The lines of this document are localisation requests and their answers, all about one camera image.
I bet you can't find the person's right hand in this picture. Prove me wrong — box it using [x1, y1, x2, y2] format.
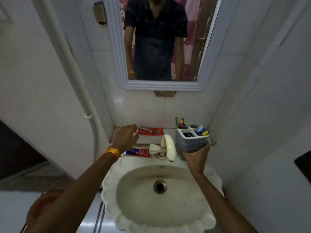
[179, 141, 211, 177]

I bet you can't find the person's left hand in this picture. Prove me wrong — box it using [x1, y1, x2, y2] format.
[110, 124, 140, 157]

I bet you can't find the grey plastic toothbrush holder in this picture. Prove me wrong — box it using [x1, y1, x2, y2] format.
[175, 123, 210, 154]

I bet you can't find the person's left forearm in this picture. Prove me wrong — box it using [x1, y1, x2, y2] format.
[23, 152, 119, 233]

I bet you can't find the person's right forearm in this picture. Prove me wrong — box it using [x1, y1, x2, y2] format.
[193, 172, 259, 233]

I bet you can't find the red and blue toothpaste tube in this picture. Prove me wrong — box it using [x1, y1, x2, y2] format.
[125, 148, 151, 158]

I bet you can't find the cream plastic tap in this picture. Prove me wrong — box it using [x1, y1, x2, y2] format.
[149, 134, 177, 162]

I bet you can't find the yellow thread wristband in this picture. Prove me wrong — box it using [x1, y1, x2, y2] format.
[104, 148, 121, 160]

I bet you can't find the metal basin drain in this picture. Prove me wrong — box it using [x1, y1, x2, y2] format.
[154, 180, 168, 194]

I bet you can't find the white scalloped wash basin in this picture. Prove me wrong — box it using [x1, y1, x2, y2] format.
[102, 155, 224, 233]

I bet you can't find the red bucket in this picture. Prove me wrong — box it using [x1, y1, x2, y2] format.
[26, 190, 64, 224]

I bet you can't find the white framed wall mirror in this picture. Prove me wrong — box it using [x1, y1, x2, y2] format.
[103, 0, 232, 91]

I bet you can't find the white wall pipe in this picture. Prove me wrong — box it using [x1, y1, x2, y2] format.
[36, 0, 108, 163]

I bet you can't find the black wall fixture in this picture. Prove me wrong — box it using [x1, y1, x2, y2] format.
[294, 150, 311, 185]

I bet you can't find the brown wall box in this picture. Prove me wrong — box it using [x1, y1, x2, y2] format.
[93, 1, 107, 25]

